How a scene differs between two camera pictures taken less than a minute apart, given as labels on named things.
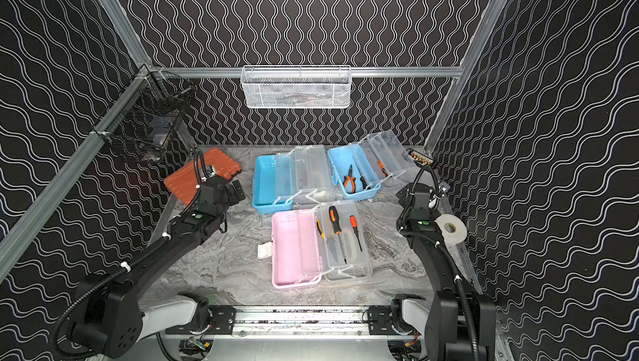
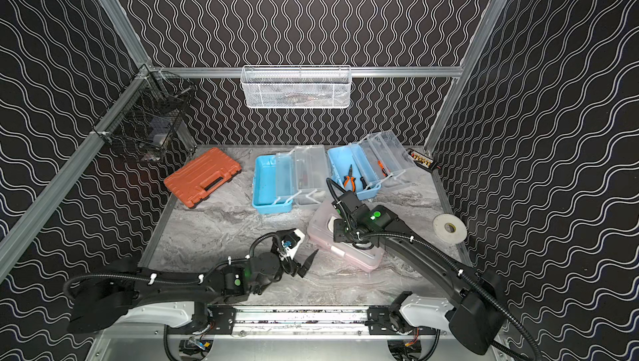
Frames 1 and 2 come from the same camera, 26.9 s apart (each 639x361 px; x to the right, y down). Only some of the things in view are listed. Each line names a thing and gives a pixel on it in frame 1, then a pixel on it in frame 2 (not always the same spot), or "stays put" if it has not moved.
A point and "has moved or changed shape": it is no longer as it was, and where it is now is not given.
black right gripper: [403, 192] to [338, 235]
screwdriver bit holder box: [420, 159] stays put
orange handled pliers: [349, 177] stays put
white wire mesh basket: [295, 86] stays put
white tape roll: [453, 228] stays put
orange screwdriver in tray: [383, 168] stays put
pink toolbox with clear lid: [312, 246] has moved or changed shape
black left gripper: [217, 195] to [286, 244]
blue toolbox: [289, 180] stays put
